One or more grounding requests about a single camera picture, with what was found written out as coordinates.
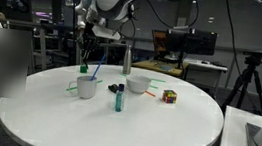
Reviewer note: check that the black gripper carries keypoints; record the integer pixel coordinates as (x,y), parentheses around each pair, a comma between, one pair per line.
(89,41)

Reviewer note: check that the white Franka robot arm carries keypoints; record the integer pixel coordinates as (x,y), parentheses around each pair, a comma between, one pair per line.
(113,0)

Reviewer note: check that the white bowl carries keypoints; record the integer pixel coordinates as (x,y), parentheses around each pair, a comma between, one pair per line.
(137,85)

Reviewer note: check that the small green cube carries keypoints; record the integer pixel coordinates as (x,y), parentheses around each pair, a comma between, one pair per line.
(83,69)

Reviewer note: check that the blue straw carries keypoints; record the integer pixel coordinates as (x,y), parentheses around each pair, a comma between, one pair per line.
(98,66)

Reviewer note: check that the green straw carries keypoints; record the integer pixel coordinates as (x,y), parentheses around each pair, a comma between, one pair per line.
(154,86)
(159,80)
(100,81)

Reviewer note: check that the silver metal bottle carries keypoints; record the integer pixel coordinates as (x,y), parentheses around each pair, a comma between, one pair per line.
(127,61)

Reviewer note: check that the black folding multitool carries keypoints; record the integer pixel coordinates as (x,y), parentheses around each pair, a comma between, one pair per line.
(113,88)

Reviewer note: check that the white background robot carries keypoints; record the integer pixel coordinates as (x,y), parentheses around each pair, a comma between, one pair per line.
(78,6)

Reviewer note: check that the small teal bottle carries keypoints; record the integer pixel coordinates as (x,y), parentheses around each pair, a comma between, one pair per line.
(119,102)

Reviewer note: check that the wooden table with black legs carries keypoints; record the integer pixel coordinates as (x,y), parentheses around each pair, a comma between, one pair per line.
(158,66)

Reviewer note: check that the monitor with orange screen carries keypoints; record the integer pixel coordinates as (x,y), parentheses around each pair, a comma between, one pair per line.
(159,41)

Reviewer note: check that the orange straw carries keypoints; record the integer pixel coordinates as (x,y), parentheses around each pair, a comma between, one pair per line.
(150,94)

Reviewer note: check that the black computer monitor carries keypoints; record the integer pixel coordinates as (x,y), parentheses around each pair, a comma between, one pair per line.
(176,41)
(201,43)

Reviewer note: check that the Rubik's cube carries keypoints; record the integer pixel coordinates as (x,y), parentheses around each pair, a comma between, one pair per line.
(169,97)

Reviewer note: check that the white office desk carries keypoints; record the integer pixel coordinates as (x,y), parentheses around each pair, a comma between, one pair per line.
(206,64)

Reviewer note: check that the black camera tripod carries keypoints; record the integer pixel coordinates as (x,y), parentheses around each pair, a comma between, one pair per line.
(247,77)

